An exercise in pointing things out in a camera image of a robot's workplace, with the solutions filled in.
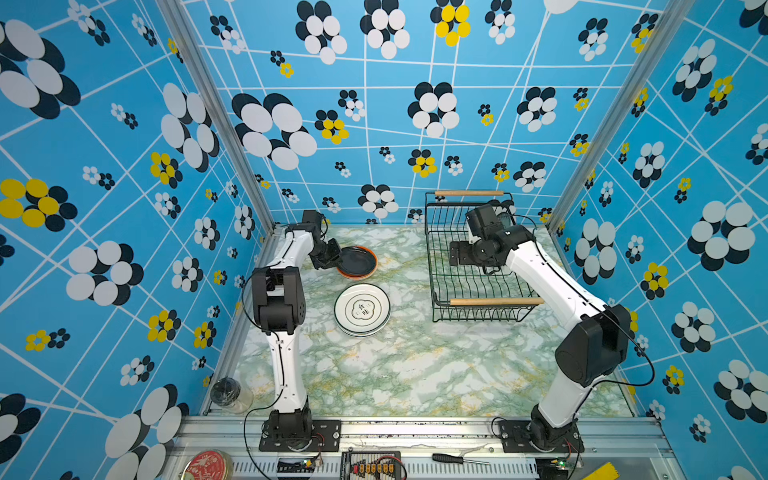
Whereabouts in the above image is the black plate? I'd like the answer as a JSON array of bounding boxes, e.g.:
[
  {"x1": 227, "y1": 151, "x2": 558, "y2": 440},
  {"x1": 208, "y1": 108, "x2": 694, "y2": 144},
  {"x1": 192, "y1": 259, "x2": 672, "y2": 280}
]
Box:
[{"x1": 337, "y1": 245, "x2": 378, "y2": 277}]

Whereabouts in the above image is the orange plate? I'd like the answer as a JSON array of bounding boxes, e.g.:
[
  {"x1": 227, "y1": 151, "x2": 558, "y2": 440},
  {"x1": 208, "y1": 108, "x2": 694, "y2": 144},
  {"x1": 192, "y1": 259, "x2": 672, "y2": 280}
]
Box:
[{"x1": 334, "y1": 248, "x2": 380, "y2": 281}]

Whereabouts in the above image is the black wire dish rack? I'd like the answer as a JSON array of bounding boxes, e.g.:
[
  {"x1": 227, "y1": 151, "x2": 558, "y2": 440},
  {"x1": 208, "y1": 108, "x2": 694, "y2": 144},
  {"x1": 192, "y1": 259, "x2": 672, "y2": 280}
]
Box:
[{"x1": 424, "y1": 190, "x2": 543, "y2": 322}]

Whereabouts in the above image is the white plate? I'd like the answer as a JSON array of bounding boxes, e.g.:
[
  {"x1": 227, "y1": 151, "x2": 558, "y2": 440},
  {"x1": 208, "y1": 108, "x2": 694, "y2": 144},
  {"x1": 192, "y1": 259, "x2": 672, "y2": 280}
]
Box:
[{"x1": 334, "y1": 283, "x2": 391, "y2": 337}]

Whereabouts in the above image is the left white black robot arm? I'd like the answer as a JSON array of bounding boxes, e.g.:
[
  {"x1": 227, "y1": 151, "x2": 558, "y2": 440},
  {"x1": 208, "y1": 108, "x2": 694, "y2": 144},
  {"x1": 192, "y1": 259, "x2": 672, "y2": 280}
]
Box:
[{"x1": 250, "y1": 210, "x2": 340, "y2": 441}]

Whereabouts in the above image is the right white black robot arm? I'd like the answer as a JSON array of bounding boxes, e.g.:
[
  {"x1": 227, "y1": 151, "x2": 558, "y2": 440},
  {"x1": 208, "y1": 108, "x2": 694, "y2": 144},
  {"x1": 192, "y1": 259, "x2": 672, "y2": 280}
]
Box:
[{"x1": 451, "y1": 203, "x2": 631, "y2": 450}]

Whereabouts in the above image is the clear plastic jar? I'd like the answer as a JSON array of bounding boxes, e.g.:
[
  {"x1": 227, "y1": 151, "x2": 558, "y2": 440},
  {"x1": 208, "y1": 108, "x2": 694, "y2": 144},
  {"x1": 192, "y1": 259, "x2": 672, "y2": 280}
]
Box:
[{"x1": 210, "y1": 377, "x2": 253, "y2": 414}]

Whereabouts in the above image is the small circuit board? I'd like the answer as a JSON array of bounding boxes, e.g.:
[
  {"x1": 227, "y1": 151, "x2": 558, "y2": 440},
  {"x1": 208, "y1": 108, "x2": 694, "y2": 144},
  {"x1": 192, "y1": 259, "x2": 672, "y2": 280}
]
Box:
[{"x1": 276, "y1": 458, "x2": 318, "y2": 475}]

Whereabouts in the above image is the black terminal block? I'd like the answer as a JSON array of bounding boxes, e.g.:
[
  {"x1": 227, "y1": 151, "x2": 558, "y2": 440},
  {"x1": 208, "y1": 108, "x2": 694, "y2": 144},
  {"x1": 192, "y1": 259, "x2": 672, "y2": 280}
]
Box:
[{"x1": 339, "y1": 451, "x2": 408, "y2": 480}]

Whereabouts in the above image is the black screwdriver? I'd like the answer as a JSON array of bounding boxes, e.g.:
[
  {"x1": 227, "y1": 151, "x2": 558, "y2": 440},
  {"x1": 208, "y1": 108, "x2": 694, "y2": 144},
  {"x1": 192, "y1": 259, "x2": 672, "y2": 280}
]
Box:
[{"x1": 431, "y1": 453, "x2": 488, "y2": 465}]

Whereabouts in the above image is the red round tin lid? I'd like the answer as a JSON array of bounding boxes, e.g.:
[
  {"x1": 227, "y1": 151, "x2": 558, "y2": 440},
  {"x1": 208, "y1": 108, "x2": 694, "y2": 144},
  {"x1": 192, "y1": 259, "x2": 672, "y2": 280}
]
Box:
[{"x1": 180, "y1": 450, "x2": 233, "y2": 480}]

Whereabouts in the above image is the yellow paper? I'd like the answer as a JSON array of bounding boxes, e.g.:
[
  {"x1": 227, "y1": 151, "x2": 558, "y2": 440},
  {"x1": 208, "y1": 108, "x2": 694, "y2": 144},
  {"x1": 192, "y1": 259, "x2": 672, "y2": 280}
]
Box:
[{"x1": 583, "y1": 462, "x2": 620, "y2": 480}]

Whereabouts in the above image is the left wooden rack handle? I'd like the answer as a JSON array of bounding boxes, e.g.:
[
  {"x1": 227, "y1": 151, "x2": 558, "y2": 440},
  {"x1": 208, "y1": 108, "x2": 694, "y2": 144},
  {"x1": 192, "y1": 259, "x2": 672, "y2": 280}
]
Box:
[{"x1": 434, "y1": 190, "x2": 506, "y2": 197}]

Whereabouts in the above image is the wooden rack handle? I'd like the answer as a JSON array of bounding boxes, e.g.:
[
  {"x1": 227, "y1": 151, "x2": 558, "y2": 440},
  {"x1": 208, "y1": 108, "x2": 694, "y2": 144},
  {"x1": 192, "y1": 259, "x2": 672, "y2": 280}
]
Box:
[
  {"x1": 434, "y1": 190, "x2": 506, "y2": 197},
  {"x1": 449, "y1": 297, "x2": 544, "y2": 307}
]

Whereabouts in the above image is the right wooden rack handle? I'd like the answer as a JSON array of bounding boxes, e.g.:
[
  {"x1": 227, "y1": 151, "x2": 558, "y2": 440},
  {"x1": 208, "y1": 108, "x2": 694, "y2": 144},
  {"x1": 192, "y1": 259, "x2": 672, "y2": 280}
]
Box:
[{"x1": 449, "y1": 297, "x2": 544, "y2": 307}]

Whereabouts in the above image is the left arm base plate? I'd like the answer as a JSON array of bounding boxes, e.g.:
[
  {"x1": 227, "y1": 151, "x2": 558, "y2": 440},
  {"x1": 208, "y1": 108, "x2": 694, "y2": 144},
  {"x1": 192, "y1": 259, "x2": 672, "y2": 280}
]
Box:
[{"x1": 258, "y1": 416, "x2": 342, "y2": 453}]

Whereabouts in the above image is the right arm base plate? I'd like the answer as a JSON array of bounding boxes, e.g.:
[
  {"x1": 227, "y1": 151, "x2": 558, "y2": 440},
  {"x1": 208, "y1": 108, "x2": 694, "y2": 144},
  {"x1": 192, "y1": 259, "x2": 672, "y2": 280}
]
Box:
[{"x1": 493, "y1": 420, "x2": 584, "y2": 454}]

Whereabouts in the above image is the aluminium frame rail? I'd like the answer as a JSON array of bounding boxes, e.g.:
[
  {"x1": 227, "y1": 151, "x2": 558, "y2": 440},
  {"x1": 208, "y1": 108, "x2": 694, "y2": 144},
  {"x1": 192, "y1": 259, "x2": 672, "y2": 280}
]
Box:
[{"x1": 161, "y1": 416, "x2": 685, "y2": 479}]

